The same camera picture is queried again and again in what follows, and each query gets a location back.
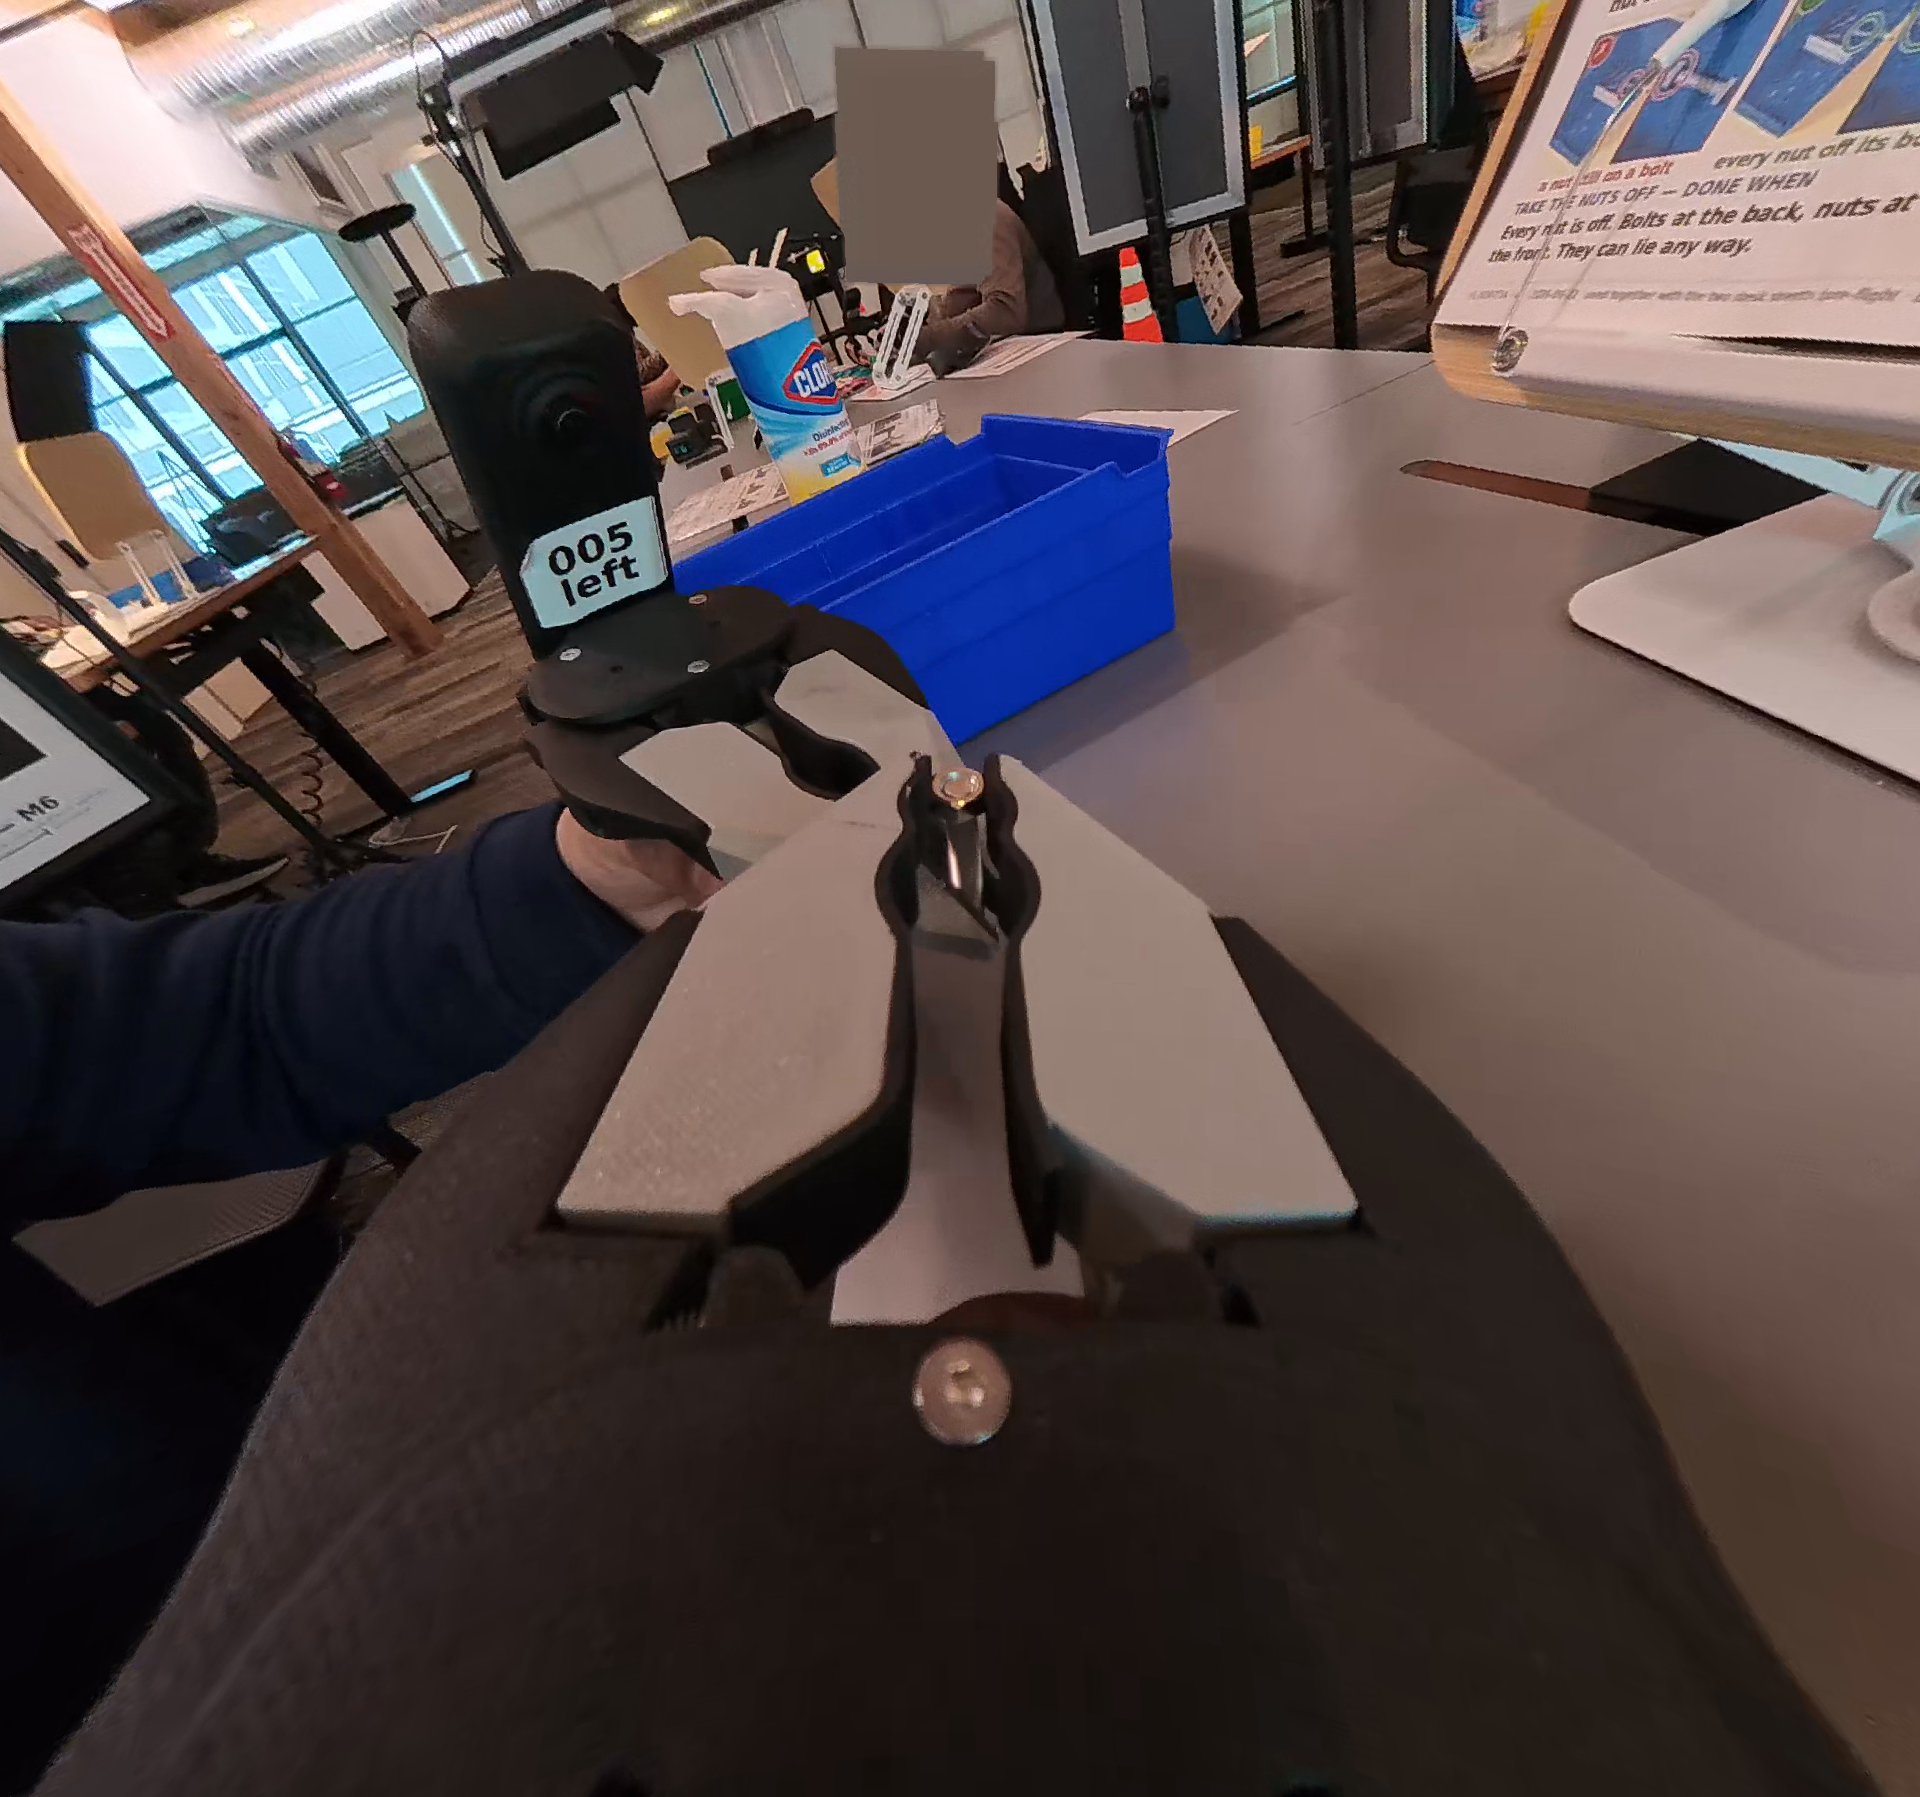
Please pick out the wooden support post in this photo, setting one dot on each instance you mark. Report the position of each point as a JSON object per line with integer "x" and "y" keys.
{"x": 195, "y": 373}

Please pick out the orange traffic cone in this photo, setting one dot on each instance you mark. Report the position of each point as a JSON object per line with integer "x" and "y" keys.
{"x": 1139, "y": 298}

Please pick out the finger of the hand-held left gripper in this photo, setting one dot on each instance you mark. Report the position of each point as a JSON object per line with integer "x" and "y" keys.
{"x": 863, "y": 708}
{"x": 718, "y": 778}

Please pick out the black and white marker sign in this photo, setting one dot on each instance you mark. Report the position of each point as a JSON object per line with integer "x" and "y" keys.
{"x": 60, "y": 791}

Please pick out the person's left forearm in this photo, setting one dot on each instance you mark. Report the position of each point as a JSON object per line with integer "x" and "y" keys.
{"x": 300, "y": 1016}

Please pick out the blue plastic bin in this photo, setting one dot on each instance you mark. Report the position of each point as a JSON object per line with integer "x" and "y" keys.
{"x": 1020, "y": 582}

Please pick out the white sign stand base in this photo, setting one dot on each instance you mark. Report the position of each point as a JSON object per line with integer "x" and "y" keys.
{"x": 1724, "y": 596}

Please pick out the white printed placard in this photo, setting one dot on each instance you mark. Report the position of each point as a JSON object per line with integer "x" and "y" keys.
{"x": 1212, "y": 274}

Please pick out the grey panel on black stand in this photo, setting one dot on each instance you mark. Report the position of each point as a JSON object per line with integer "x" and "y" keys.
{"x": 1148, "y": 102}
{"x": 1366, "y": 13}

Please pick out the disinfecting wipes canister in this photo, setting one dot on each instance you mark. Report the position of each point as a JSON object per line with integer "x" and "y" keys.
{"x": 787, "y": 386}

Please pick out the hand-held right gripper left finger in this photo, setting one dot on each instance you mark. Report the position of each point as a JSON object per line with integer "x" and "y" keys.
{"x": 750, "y": 1047}

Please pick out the black studio light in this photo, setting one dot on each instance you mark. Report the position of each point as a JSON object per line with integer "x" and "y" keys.
{"x": 554, "y": 88}

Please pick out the person's left hand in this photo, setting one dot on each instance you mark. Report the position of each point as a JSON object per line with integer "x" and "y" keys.
{"x": 645, "y": 881}

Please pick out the wooden instruction sign board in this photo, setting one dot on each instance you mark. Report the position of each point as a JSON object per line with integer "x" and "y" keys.
{"x": 1724, "y": 102}

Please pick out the wooden desk with black legs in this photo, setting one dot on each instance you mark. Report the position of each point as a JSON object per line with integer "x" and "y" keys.
{"x": 195, "y": 612}

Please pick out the white folding phone stand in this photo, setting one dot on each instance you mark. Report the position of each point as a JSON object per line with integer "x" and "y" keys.
{"x": 900, "y": 335}

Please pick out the silver bolt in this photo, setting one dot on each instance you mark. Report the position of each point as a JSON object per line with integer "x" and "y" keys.
{"x": 960, "y": 837}

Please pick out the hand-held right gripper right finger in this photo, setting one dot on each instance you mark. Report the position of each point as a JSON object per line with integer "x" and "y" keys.
{"x": 1169, "y": 1047}

